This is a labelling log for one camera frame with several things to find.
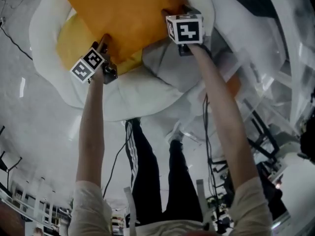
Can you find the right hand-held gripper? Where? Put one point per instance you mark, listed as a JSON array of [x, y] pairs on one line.
[[187, 31]]

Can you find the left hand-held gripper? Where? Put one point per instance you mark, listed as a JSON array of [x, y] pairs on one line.
[[86, 65]]

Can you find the large orange pillow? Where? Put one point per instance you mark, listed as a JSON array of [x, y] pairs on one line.
[[123, 13]]

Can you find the person's left forearm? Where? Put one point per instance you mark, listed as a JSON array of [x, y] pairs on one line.
[[91, 131]]

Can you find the person's right forearm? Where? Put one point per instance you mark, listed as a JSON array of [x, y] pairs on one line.
[[226, 119]]

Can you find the yellow round seat pad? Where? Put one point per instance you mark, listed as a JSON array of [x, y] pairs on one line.
[[71, 45]]

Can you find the white round floor sofa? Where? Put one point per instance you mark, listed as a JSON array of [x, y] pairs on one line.
[[137, 99]]

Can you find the person's right shoe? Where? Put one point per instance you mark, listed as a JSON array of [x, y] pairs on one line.
[[177, 136]]

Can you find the person's left leg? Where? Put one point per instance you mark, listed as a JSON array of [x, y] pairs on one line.
[[145, 168]]

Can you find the person's leg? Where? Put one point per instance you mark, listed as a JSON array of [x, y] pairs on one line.
[[179, 181], [145, 168]]

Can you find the person's right leg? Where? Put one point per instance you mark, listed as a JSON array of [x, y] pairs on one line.
[[179, 181]]

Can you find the person's cream shirt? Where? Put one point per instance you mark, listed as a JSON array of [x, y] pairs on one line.
[[91, 210]]

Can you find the black stool frame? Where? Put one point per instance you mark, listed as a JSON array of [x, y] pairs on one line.
[[264, 136]]

